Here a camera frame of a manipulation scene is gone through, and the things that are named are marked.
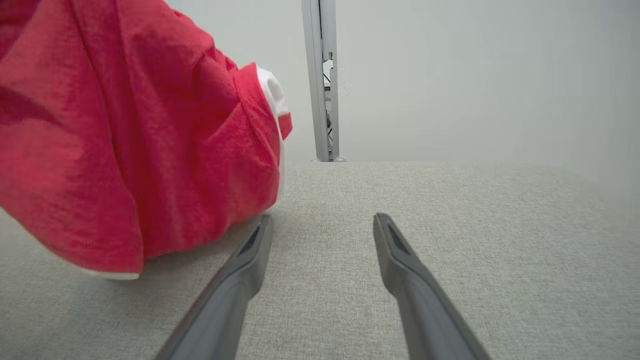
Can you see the red shorts with white stripes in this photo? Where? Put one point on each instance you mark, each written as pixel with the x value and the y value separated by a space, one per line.
pixel 125 125

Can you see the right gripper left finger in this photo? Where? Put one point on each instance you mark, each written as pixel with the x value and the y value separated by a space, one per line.
pixel 227 300

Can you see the grey metal post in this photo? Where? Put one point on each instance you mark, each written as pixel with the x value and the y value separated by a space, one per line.
pixel 314 75

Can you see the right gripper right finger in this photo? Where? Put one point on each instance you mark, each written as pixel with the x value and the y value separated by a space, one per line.
pixel 415 295

